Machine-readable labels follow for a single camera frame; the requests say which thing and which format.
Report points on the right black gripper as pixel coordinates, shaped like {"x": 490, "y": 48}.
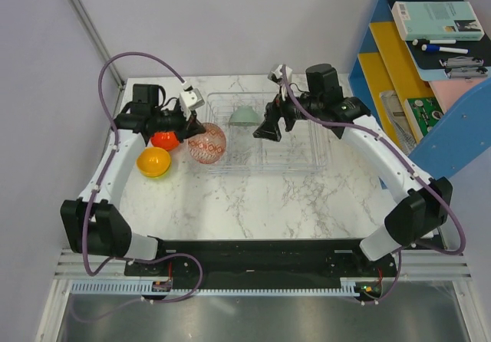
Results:
{"x": 269, "y": 129}

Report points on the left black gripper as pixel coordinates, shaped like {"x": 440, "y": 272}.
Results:
{"x": 190, "y": 128}

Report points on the red patterned glass bowl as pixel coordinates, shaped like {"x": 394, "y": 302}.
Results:
{"x": 208, "y": 147}

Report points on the green ceramic bowl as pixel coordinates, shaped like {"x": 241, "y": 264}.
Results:
{"x": 244, "y": 116}

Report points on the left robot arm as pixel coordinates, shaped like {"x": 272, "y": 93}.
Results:
{"x": 92, "y": 222}

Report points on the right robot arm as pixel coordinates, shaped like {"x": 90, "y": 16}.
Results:
{"x": 422, "y": 202}

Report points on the red plastic bowl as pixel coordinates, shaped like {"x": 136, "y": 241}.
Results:
{"x": 165, "y": 140}

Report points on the green plastic bowl underneath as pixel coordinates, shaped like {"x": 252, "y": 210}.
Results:
{"x": 163, "y": 175}

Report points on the yellow plastic bowl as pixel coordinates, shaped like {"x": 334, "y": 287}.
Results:
{"x": 153, "y": 162}

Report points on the clear bag with spiral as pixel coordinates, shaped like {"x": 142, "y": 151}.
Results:
{"x": 398, "y": 120}

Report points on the green circuit board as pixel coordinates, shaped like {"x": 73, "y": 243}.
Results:
{"x": 422, "y": 115}

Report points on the blue wooden shelf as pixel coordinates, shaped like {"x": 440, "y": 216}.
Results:
{"x": 458, "y": 147}

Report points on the white marker black cap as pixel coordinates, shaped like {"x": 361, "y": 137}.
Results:
{"x": 420, "y": 42}

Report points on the black clipboard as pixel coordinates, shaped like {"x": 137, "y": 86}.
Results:
{"x": 430, "y": 61}

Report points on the white marker blue cap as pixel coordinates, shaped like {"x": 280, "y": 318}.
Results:
{"x": 435, "y": 48}

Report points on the lower grey binder clip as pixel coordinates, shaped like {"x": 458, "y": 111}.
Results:
{"x": 466, "y": 73}

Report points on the grey binder clip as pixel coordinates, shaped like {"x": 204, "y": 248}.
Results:
{"x": 466, "y": 73}
{"x": 461, "y": 61}

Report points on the upper grey binder clip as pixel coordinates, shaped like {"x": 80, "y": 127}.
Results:
{"x": 461, "y": 61}

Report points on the light green book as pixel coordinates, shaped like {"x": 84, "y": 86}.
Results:
{"x": 437, "y": 21}

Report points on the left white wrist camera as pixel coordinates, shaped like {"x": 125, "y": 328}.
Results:
{"x": 190, "y": 100}

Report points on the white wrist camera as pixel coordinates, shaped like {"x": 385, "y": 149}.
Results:
{"x": 280, "y": 74}
{"x": 190, "y": 100}

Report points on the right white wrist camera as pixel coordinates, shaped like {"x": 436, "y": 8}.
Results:
{"x": 280, "y": 74}

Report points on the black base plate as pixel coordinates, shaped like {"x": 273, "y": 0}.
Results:
{"x": 279, "y": 263}

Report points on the white slotted cable duct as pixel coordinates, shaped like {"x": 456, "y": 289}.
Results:
{"x": 151, "y": 288}

